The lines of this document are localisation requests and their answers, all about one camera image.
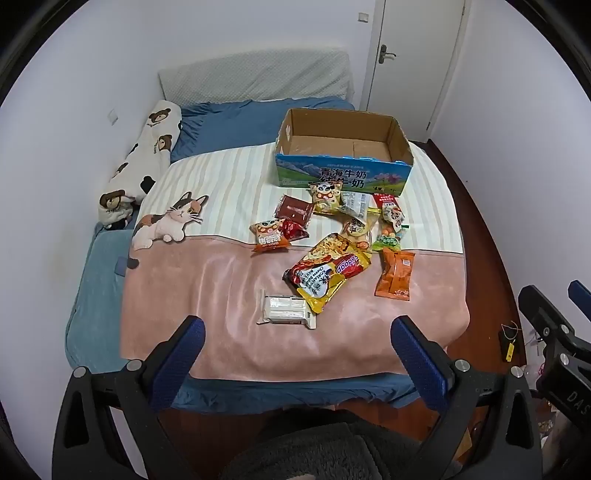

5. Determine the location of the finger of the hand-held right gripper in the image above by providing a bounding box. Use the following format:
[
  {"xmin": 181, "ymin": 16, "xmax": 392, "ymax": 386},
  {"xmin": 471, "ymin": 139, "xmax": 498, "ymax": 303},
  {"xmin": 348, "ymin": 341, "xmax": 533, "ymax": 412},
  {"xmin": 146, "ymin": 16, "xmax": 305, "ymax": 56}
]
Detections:
[
  {"xmin": 568, "ymin": 279, "xmax": 591, "ymax": 320},
  {"xmin": 518, "ymin": 285, "xmax": 591, "ymax": 366}
]

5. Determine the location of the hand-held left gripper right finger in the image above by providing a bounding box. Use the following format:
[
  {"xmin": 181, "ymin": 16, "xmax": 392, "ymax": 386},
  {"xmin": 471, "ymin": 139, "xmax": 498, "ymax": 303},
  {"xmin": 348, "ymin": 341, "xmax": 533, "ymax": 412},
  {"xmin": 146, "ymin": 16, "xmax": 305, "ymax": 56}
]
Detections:
[{"xmin": 390, "ymin": 315, "xmax": 542, "ymax": 480}]

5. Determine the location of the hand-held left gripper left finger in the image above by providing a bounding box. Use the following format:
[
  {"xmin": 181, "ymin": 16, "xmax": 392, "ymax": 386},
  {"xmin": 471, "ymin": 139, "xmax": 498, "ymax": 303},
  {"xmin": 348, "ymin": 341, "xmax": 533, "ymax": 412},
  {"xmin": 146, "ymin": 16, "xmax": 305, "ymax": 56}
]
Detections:
[{"xmin": 52, "ymin": 315, "xmax": 206, "ymax": 480}]

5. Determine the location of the gumball candy bag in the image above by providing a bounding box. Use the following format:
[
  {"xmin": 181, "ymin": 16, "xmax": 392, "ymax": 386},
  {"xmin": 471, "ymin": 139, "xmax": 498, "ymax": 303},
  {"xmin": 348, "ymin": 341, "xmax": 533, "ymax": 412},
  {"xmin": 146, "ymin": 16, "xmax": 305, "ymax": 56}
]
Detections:
[{"xmin": 373, "ymin": 222, "xmax": 409, "ymax": 252}]

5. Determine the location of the yellow panda snack packet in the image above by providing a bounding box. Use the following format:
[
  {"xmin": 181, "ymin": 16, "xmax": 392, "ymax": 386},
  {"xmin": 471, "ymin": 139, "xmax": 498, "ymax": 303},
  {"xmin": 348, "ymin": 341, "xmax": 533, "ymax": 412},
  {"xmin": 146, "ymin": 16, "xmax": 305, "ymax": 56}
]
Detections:
[{"xmin": 308, "ymin": 180, "xmax": 345, "ymax": 215}]

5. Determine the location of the blue printed cardboard box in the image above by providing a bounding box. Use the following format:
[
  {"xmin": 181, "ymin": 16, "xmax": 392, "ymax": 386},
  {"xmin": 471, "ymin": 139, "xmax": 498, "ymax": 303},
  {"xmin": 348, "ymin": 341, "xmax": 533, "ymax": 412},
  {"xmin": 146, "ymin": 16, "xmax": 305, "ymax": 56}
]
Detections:
[{"xmin": 274, "ymin": 107, "xmax": 414, "ymax": 197}]

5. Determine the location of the yellow tag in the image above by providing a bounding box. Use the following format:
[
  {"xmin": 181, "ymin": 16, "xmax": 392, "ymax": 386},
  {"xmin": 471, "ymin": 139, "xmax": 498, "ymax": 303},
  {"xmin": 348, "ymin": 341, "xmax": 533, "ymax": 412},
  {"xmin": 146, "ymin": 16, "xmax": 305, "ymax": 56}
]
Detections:
[{"xmin": 501, "ymin": 323, "xmax": 522, "ymax": 365}]

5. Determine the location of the pink striped cat blanket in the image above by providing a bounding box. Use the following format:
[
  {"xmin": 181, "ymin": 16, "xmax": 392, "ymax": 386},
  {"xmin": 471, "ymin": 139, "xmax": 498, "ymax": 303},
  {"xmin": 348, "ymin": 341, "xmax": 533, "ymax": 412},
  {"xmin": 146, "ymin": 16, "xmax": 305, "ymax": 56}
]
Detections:
[{"xmin": 120, "ymin": 141, "xmax": 472, "ymax": 381}]

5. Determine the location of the orange sausage snack packet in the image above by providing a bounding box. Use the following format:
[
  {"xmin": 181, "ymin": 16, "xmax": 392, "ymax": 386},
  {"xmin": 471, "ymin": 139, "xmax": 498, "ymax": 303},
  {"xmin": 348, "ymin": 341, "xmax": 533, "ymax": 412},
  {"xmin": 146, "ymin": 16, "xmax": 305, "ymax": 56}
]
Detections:
[{"xmin": 374, "ymin": 249, "xmax": 416, "ymax": 302}]

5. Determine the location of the blue bed sheet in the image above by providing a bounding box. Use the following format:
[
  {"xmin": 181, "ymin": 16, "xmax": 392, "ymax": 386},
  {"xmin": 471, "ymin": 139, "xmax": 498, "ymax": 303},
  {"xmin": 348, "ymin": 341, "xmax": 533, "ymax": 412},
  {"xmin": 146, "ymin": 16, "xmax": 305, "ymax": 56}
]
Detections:
[{"xmin": 65, "ymin": 97, "xmax": 419, "ymax": 414}]

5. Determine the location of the white wafer packet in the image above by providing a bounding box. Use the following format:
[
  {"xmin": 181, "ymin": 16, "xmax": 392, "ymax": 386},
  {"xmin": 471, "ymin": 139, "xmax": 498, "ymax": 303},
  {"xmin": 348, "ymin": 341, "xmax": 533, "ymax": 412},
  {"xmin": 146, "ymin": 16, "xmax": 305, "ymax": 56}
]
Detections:
[{"xmin": 257, "ymin": 289, "xmax": 318, "ymax": 329}]

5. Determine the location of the red yellow biscuit packet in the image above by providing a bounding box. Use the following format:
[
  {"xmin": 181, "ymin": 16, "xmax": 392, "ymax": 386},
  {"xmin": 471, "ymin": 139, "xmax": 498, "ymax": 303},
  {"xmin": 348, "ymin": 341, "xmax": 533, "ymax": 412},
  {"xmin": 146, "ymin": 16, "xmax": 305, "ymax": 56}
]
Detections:
[{"xmin": 333, "ymin": 250, "xmax": 373, "ymax": 282}]

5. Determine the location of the dark fleece clothing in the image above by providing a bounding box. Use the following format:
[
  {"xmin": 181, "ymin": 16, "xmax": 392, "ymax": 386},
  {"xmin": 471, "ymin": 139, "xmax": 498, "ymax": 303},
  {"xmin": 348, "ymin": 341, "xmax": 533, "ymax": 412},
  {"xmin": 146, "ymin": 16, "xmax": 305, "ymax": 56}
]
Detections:
[{"xmin": 222, "ymin": 408, "xmax": 462, "ymax": 480}]

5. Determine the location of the large yellow noodle packet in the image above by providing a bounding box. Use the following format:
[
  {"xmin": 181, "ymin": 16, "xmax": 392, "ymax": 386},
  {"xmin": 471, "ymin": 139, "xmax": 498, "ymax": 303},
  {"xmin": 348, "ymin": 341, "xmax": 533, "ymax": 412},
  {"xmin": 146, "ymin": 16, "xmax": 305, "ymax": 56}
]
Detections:
[{"xmin": 283, "ymin": 233, "xmax": 356, "ymax": 315}]

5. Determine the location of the pale yellow cartoon snack packet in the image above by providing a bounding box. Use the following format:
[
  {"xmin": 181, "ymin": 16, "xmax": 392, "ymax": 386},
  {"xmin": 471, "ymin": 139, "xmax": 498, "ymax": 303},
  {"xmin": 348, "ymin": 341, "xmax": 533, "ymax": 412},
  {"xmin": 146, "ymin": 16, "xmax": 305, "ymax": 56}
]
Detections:
[{"xmin": 341, "ymin": 217, "xmax": 374, "ymax": 252}]

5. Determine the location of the orange cartoon snack packet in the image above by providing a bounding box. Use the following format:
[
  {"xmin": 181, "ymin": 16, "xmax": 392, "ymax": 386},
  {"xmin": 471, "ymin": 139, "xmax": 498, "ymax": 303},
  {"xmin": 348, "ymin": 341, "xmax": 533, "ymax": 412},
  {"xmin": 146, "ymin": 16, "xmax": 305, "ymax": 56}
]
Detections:
[{"xmin": 250, "ymin": 218, "xmax": 291, "ymax": 252}]

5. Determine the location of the red white snack packet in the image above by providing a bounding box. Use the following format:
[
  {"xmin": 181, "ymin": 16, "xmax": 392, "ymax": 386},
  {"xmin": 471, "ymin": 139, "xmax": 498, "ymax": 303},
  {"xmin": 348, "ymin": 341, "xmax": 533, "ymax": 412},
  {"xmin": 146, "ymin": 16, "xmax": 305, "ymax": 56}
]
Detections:
[{"xmin": 372, "ymin": 194, "xmax": 409, "ymax": 232}]

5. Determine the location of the clear snack packet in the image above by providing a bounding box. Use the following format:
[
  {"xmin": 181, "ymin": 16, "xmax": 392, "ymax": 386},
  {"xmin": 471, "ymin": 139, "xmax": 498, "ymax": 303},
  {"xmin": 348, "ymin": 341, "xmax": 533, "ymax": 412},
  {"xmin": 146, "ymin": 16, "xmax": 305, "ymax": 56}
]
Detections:
[{"xmin": 341, "ymin": 191, "xmax": 377, "ymax": 217}]

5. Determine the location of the small red snack packet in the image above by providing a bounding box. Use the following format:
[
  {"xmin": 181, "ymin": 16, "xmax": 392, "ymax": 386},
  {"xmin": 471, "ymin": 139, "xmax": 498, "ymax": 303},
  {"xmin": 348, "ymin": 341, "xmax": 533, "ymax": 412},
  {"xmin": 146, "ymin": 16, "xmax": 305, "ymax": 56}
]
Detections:
[{"xmin": 279, "ymin": 218, "xmax": 309, "ymax": 241}]

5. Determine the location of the dark red snack packet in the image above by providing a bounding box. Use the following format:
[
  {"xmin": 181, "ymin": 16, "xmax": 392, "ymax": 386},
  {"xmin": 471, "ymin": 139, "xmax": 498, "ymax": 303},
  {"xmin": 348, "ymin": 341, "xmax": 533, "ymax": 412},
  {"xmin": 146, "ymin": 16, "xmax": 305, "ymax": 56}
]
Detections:
[{"xmin": 276, "ymin": 194, "xmax": 315, "ymax": 222}]

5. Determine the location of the bear print pillow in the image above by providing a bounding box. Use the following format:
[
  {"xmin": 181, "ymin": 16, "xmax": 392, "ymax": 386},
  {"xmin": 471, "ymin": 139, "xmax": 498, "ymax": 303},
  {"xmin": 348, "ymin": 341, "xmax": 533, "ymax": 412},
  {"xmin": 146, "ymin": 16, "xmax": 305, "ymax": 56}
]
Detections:
[{"xmin": 98, "ymin": 99, "xmax": 182, "ymax": 230}]

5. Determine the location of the white door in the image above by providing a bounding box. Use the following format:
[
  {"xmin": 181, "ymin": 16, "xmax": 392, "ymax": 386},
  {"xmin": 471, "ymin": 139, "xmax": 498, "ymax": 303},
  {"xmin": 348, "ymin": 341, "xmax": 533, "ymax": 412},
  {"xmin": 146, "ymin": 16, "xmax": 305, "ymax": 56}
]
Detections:
[{"xmin": 361, "ymin": 0, "xmax": 472, "ymax": 141}]

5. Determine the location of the grey padded headboard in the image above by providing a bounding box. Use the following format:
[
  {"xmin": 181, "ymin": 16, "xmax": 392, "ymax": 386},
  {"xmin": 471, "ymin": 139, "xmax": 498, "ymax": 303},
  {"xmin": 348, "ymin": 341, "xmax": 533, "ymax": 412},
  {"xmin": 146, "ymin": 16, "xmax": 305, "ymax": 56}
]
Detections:
[{"xmin": 158, "ymin": 50, "xmax": 355, "ymax": 104}]

